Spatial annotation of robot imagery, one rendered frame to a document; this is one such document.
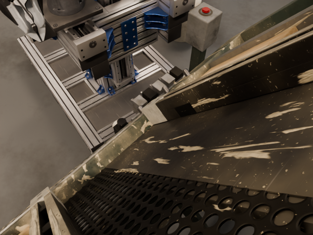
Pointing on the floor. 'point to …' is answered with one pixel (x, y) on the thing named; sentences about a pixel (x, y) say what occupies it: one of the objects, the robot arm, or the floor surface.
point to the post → (196, 58)
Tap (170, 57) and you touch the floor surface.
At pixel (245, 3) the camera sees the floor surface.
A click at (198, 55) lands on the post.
